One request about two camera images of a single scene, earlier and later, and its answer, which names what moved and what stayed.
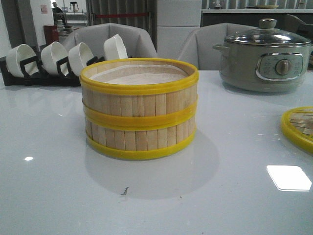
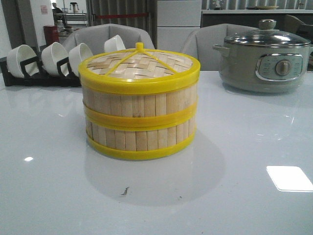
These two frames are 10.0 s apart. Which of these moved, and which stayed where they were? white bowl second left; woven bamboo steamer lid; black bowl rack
Moved: woven bamboo steamer lid
Stayed: black bowl rack; white bowl second left
